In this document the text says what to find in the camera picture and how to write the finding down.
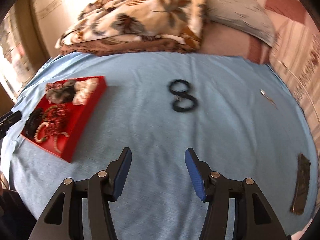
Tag grey fuzzy scrunchie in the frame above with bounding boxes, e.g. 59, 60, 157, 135
46, 80, 76, 104

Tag white satin scrunchie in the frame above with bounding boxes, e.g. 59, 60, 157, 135
72, 77, 99, 105

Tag pearl bracelet with green bead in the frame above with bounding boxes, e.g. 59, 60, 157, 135
34, 121, 51, 144

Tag dark red dotted scrunchie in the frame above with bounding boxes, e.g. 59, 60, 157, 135
42, 104, 69, 137

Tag striped floral pillow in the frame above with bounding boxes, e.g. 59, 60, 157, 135
269, 17, 320, 131

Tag pink striped scrunchie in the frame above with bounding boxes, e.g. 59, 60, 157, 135
46, 82, 63, 93

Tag black hair claw clip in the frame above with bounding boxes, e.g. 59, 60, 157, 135
24, 108, 43, 139

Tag floral leaf blanket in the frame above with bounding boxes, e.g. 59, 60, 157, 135
55, 0, 207, 56

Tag blue bed cloth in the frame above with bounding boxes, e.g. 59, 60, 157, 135
1, 53, 318, 239

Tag grey blue pillow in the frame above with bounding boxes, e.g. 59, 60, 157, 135
207, 0, 276, 46

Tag dark smartphone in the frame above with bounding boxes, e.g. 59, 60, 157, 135
290, 153, 310, 216

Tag black hair tie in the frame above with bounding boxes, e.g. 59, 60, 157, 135
171, 93, 199, 113
167, 78, 193, 98

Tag pink bedsheet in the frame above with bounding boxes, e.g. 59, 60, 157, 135
198, 0, 306, 64

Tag red tray box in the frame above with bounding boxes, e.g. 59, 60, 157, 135
21, 76, 107, 163

